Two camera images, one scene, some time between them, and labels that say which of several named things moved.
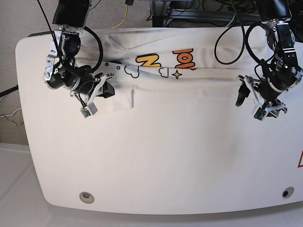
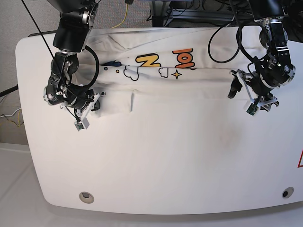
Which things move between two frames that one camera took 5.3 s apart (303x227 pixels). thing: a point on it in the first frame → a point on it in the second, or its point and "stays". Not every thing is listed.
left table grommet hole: [86, 197] stays
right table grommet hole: [287, 192] stays
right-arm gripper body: [84, 82] → [81, 99]
